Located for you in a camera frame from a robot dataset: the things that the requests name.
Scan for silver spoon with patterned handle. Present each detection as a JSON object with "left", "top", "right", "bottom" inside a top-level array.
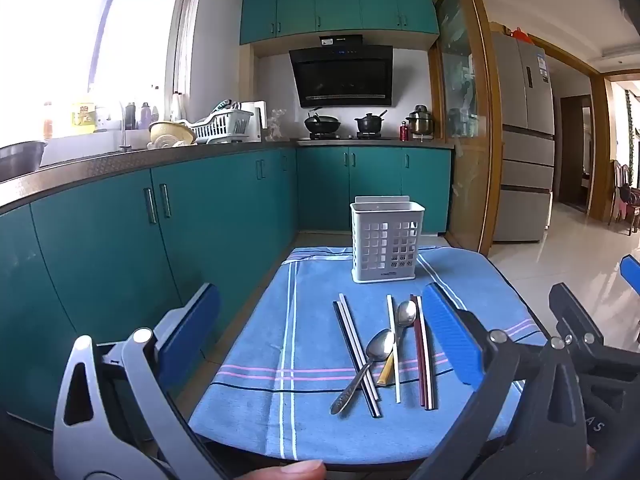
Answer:
[{"left": 329, "top": 328, "right": 397, "bottom": 416}]

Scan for person's left hand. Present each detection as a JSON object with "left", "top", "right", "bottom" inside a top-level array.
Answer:
[{"left": 235, "top": 459, "right": 327, "bottom": 480}]

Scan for white cutting board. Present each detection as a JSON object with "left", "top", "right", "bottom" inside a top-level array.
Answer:
[{"left": 240, "top": 101, "right": 269, "bottom": 142}]

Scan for white dish rack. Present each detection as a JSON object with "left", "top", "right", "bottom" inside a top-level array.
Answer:
[{"left": 190, "top": 102, "right": 255, "bottom": 145}]

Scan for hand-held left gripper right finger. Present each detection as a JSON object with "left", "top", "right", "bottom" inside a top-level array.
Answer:
[{"left": 420, "top": 282, "right": 588, "bottom": 480}]

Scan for metal basin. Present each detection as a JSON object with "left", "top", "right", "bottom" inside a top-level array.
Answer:
[{"left": 0, "top": 141, "right": 47, "bottom": 184}]

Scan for stainless steel pot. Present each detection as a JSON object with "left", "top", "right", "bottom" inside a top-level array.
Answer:
[{"left": 405, "top": 105, "right": 434, "bottom": 137}]

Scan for teal base cabinets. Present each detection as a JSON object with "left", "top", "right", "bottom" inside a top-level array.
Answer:
[
  {"left": 297, "top": 146, "right": 453, "bottom": 234},
  {"left": 0, "top": 147, "right": 301, "bottom": 433}
]

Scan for brown wooden door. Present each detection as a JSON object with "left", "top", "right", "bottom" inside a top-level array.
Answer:
[{"left": 559, "top": 95, "right": 594, "bottom": 212}]

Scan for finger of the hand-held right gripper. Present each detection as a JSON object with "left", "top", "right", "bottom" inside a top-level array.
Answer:
[
  {"left": 548, "top": 283, "right": 608, "bottom": 347},
  {"left": 620, "top": 255, "right": 640, "bottom": 292}
]

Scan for black cooking pot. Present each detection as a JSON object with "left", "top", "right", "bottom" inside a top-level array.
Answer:
[{"left": 355, "top": 110, "right": 389, "bottom": 136}]

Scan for clear glass jar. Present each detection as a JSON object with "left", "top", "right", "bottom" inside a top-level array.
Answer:
[{"left": 267, "top": 109, "right": 289, "bottom": 142}]

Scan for chrome faucet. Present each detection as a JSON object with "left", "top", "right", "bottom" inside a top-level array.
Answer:
[{"left": 117, "top": 100, "right": 132, "bottom": 152}]

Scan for silver spoon with gold handle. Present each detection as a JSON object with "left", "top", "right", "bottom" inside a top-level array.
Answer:
[{"left": 375, "top": 300, "right": 419, "bottom": 388}]

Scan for window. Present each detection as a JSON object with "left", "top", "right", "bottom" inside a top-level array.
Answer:
[{"left": 0, "top": 0, "right": 201, "bottom": 138}]

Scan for silver refrigerator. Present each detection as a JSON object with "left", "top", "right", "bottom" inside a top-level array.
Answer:
[{"left": 490, "top": 30, "right": 557, "bottom": 244}]

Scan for wooden framed glass door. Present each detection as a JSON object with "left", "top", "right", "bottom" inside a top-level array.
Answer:
[{"left": 431, "top": 0, "right": 502, "bottom": 257}]

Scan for yellow bottle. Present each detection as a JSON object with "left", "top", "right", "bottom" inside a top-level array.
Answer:
[{"left": 72, "top": 95, "right": 97, "bottom": 135}]

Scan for black wok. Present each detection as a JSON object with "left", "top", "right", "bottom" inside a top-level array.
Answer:
[{"left": 304, "top": 110, "right": 342, "bottom": 137}]

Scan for black gas stove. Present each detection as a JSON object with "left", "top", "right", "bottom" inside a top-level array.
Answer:
[{"left": 299, "top": 132, "right": 397, "bottom": 141}]

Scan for wooden chair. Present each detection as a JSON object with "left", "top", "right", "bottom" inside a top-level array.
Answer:
[{"left": 607, "top": 160, "right": 640, "bottom": 237}]

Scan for blue striped cloth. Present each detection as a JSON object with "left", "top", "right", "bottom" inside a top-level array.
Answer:
[{"left": 190, "top": 246, "right": 548, "bottom": 462}]

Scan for cream bowl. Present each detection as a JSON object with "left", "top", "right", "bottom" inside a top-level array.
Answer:
[{"left": 148, "top": 120, "right": 197, "bottom": 149}]

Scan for black range hood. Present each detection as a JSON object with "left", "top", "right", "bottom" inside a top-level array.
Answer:
[{"left": 289, "top": 34, "right": 394, "bottom": 109}]

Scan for teal upper cabinets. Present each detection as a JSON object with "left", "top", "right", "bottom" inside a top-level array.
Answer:
[{"left": 239, "top": 0, "right": 441, "bottom": 46}]

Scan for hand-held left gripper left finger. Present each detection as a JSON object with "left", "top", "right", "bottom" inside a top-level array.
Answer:
[{"left": 52, "top": 282, "right": 236, "bottom": 480}]

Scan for white plastic utensil holder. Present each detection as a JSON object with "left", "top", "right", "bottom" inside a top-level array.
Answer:
[{"left": 350, "top": 195, "right": 426, "bottom": 285}]

